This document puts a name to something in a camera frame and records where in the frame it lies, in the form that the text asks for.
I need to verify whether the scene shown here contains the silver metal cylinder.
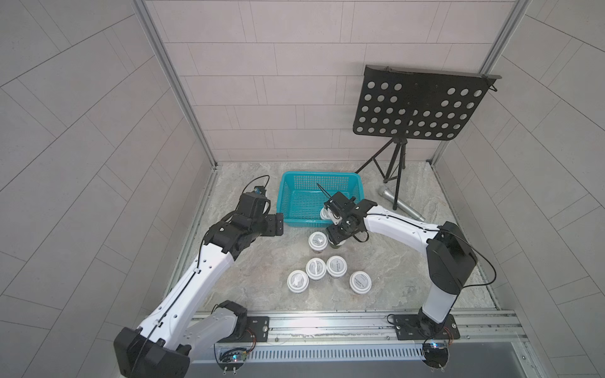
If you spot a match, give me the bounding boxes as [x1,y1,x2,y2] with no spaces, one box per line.
[377,186,425,222]

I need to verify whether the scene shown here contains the yogurt cup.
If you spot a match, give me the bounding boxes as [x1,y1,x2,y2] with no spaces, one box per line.
[320,208,331,221]
[349,271,373,295]
[306,258,327,280]
[308,232,329,253]
[287,269,310,294]
[326,255,348,278]
[329,239,346,249]

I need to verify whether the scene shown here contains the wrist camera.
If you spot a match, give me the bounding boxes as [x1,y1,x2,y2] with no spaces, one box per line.
[324,192,356,225]
[236,186,271,219]

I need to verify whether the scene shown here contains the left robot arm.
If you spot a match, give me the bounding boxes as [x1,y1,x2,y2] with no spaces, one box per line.
[113,212,284,377]

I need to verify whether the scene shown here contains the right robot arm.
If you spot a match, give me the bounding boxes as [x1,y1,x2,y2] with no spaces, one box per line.
[320,199,477,328]

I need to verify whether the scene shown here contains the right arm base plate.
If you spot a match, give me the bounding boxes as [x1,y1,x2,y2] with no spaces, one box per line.
[387,310,460,341]

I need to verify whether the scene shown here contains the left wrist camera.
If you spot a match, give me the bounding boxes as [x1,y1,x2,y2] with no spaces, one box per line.
[236,186,271,219]

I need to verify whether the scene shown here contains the circuit board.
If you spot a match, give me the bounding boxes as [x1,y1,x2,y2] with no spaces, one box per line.
[422,343,449,370]
[217,347,249,375]

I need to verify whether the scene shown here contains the left circuit board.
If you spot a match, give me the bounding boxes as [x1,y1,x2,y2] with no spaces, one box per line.
[217,347,249,375]

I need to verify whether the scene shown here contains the teal plastic basket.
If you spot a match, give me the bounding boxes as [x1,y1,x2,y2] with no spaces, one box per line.
[277,171,365,228]

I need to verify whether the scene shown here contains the black perforated music stand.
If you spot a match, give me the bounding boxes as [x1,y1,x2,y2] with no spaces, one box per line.
[352,66,502,209]

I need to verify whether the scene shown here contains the right circuit board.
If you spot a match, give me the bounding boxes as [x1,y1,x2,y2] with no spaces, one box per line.
[422,343,449,370]

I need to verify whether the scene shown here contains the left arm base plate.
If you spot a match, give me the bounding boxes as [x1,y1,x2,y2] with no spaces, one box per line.
[219,316,270,343]

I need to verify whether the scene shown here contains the aluminium mounting rail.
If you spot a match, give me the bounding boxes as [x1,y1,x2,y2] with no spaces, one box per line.
[191,306,527,351]

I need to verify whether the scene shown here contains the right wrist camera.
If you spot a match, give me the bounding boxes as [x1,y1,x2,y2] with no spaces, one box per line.
[324,192,356,225]

